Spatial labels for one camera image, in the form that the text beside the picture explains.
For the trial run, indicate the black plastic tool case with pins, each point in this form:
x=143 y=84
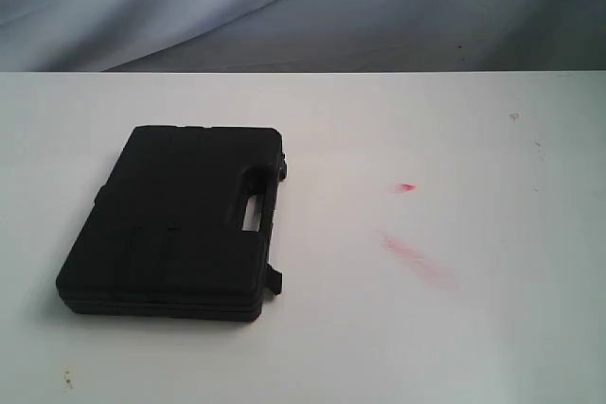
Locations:
x=181 y=228

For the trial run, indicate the grey backdrop cloth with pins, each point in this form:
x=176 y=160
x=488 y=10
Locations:
x=302 y=35

